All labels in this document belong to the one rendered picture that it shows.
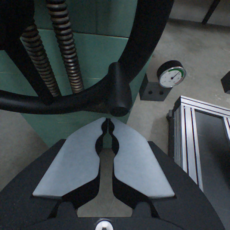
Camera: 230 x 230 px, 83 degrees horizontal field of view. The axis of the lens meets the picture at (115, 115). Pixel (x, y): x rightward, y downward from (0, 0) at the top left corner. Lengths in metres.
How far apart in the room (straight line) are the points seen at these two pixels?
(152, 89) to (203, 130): 0.62
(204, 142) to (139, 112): 0.48
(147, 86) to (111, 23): 0.18
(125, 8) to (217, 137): 0.86
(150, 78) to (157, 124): 0.73
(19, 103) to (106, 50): 0.22
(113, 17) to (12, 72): 0.30
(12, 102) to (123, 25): 0.25
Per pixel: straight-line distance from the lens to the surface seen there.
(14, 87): 0.51
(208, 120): 1.04
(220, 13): 3.42
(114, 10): 0.32
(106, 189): 0.86
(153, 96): 0.43
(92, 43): 0.35
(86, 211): 0.85
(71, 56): 0.22
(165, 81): 0.36
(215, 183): 0.86
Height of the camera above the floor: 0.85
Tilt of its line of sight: 55 degrees down
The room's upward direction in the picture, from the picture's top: 12 degrees clockwise
